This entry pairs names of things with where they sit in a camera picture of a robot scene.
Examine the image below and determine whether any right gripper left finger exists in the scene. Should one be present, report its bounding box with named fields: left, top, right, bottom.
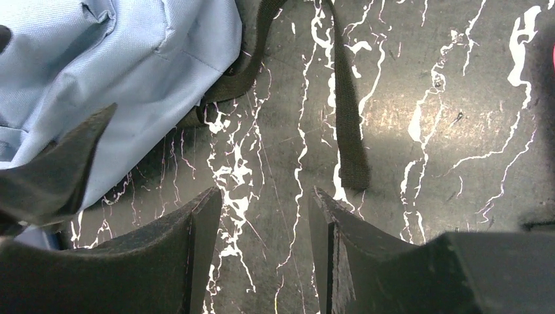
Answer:
left=1, top=187, right=222, bottom=313

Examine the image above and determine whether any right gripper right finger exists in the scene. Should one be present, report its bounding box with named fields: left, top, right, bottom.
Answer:
left=308, top=187, right=554, bottom=313

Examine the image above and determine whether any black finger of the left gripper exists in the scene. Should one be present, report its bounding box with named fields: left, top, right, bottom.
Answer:
left=1, top=103, right=117, bottom=226

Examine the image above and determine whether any blue student backpack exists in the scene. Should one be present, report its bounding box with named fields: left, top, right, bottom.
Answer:
left=0, top=0, right=372, bottom=253

